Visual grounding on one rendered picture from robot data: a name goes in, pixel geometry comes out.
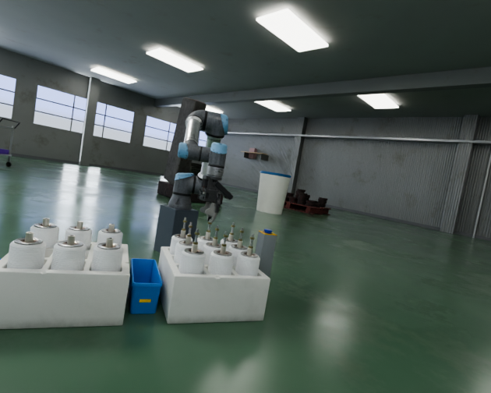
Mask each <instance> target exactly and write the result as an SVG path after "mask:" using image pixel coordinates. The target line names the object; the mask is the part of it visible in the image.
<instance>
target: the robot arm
mask: <svg viewBox="0 0 491 393"><path fill-rule="evenodd" d="M185 126H186V131H185V139H184V143H180V144H179V146H178V157H179V158H184V159H189V160H194V161H202V168H201V172H200V173H198V176H195V175H194V173H177V174H176V175H175V183H174V188H173V194H172V196H171V199H170V200H169V202H168V207H171V208H175V209H180V210H192V204H191V198H190V197H191V193H195V194H198V199H200V200H203V201H206V204H205V206H204V207H201V208H200V212H202V213H204V214H206V215H207V220H208V221H209V220H210V219H211V223H213V222H214V219H215V218H216V216H217V213H218V211H219V208H220V205H221V194H222V195H223V196H224V198H225V199H229V200H231V199H232V198H233V196H232V194H231V193H230V192H228V191H227V190H226V189H225V188H224V187H223V186H222V185H221V184H220V183H219V182H218V180H222V178H221V177H223V173H224V164H225V159H226V154H227V149H228V146H227V145H226V144H223V143H221V139H223V138H224V135H227V134H228V117H227V116H226V115H224V114H221V113H216V112H209V111H206V110H197V111H194V112H192V113H191V114H190V115H189V116H188V117H187V119H186V121H185ZM200 130H204V131H206V132H205V134H206V136H207V141H206V146H205V147H203V146H199V139H200ZM213 202H214V203H213ZM211 217H212V218H211Z"/></svg>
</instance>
